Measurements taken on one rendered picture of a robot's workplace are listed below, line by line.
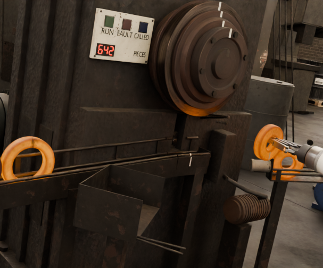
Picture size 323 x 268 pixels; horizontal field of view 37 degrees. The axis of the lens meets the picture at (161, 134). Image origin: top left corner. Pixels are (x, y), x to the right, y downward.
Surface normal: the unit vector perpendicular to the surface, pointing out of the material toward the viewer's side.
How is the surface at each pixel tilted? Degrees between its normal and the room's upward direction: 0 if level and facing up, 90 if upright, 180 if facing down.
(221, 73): 90
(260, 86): 90
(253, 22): 90
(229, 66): 90
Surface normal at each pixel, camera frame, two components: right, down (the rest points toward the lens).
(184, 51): -0.37, 0.03
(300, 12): -0.82, -0.02
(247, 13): 0.63, 0.28
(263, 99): -0.17, 0.18
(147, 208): 0.15, -0.94
